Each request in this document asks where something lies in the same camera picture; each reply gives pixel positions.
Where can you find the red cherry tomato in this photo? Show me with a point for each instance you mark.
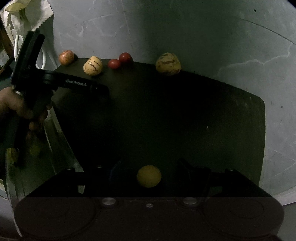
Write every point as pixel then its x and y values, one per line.
pixel 125 57
pixel 114 64

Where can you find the cream plastic bag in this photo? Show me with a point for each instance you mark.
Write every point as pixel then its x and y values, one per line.
pixel 15 6

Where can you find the red apple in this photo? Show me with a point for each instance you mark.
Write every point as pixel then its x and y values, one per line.
pixel 66 57

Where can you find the striped pepino melon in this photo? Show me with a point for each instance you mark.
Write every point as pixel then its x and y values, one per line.
pixel 168 63
pixel 93 66

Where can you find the person left hand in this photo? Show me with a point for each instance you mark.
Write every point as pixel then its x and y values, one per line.
pixel 20 116

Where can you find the small brown longan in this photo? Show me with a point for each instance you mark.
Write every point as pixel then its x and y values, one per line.
pixel 149 176

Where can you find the grey hanging cloth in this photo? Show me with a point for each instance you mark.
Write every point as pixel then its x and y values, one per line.
pixel 28 19

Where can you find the black table mat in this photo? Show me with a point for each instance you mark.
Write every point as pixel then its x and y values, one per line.
pixel 136 115

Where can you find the metal tray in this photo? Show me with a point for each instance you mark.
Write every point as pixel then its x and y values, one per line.
pixel 44 163

